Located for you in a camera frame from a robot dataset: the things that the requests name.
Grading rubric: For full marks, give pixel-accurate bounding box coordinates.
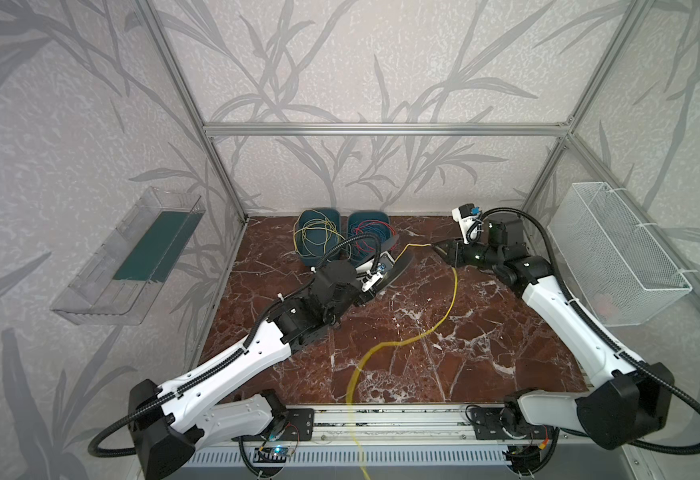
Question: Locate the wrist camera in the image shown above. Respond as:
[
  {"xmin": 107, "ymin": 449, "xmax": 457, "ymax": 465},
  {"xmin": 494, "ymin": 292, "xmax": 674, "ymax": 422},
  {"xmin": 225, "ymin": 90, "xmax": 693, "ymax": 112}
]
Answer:
[
  {"xmin": 452, "ymin": 203, "xmax": 483, "ymax": 245},
  {"xmin": 356, "ymin": 252, "xmax": 393, "ymax": 281}
]

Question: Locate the teal plastic bin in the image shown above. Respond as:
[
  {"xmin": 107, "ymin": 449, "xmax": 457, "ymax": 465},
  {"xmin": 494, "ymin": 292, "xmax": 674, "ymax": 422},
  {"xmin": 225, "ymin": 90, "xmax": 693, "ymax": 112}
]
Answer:
[
  {"xmin": 293, "ymin": 207, "xmax": 344, "ymax": 267},
  {"xmin": 347, "ymin": 210, "xmax": 397, "ymax": 266}
]

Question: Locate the white wire mesh basket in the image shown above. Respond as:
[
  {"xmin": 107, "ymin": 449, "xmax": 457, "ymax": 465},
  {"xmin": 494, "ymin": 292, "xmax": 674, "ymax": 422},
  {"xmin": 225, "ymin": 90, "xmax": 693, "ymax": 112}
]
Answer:
[{"xmin": 549, "ymin": 182, "xmax": 693, "ymax": 327}]

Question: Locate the aluminium frame crossbar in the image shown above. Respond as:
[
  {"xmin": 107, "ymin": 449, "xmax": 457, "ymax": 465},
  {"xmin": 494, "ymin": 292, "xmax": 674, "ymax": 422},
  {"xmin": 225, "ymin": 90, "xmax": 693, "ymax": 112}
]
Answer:
[{"xmin": 203, "ymin": 122, "xmax": 568, "ymax": 138}]

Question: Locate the pink object in basket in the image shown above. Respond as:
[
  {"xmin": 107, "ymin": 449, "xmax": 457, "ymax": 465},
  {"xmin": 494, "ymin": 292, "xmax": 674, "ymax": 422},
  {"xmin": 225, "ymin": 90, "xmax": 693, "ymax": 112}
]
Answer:
[{"xmin": 591, "ymin": 293, "xmax": 621, "ymax": 322}]

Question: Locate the red cable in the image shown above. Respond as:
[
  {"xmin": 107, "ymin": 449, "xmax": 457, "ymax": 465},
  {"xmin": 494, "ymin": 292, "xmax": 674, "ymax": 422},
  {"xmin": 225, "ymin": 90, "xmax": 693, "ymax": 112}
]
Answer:
[{"xmin": 352, "ymin": 218, "xmax": 398, "ymax": 241}]

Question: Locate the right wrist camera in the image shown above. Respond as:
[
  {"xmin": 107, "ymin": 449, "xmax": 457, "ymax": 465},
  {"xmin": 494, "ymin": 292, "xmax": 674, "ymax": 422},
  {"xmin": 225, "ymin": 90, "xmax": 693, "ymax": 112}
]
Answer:
[{"xmin": 452, "ymin": 203, "xmax": 483, "ymax": 245}]

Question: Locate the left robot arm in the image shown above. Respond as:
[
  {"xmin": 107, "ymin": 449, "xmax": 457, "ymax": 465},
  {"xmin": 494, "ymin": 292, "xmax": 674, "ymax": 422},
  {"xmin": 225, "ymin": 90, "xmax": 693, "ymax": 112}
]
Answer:
[{"xmin": 87, "ymin": 233, "xmax": 395, "ymax": 479}]

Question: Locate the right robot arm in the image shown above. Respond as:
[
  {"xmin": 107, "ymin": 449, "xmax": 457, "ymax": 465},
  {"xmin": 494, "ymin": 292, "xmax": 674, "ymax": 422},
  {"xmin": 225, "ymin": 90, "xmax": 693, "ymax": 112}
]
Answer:
[{"xmin": 434, "ymin": 203, "xmax": 700, "ymax": 456}]

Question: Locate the yellow cable bundle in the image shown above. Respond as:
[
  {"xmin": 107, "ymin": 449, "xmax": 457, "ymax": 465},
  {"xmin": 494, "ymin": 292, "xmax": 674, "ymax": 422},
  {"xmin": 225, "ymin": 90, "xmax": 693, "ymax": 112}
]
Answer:
[{"xmin": 291, "ymin": 214, "xmax": 346, "ymax": 260}]

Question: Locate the small green circuit board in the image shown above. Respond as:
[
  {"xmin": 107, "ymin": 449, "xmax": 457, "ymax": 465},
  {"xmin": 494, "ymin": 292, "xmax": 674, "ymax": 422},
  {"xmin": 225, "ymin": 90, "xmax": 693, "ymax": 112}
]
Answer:
[{"xmin": 254, "ymin": 445, "xmax": 297, "ymax": 464}]

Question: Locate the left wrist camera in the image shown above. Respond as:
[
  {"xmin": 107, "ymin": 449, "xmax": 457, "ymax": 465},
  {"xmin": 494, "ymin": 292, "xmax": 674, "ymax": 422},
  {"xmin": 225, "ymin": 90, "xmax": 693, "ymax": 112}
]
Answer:
[{"xmin": 356, "ymin": 252, "xmax": 393, "ymax": 281}]

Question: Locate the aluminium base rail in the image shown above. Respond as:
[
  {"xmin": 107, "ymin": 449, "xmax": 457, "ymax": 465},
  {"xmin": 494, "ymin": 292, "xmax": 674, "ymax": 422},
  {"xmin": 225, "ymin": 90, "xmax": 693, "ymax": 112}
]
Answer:
[{"xmin": 139, "ymin": 403, "xmax": 645, "ymax": 448}]

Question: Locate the clear plastic wall tray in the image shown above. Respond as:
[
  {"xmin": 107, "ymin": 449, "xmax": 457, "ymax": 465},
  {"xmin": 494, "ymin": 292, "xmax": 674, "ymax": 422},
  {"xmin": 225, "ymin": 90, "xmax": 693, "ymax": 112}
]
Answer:
[{"xmin": 51, "ymin": 187, "xmax": 206, "ymax": 326}]

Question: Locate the grey perforated cable spool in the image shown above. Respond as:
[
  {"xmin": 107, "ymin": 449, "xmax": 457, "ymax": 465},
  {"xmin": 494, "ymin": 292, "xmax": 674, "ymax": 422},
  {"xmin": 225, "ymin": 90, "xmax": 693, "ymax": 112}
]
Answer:
[{"xmin": 372, "ymin": 246, "xmax": 414, "ymax": 294}]

